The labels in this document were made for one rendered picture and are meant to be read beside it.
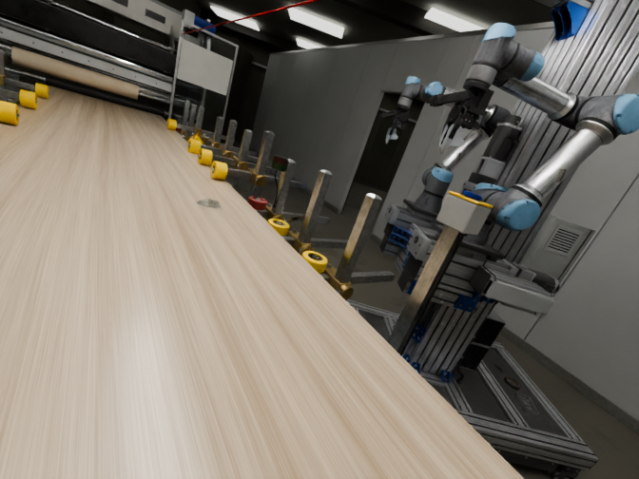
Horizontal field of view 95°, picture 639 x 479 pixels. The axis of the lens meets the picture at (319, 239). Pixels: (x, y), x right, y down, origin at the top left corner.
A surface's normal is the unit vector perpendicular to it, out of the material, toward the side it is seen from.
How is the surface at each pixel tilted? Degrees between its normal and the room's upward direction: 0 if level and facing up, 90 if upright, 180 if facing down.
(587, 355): 90
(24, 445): 0
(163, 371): 0
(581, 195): 90
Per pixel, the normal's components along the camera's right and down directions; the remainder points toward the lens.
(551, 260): 0.00, 0.35
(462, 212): -0.79, -0.04
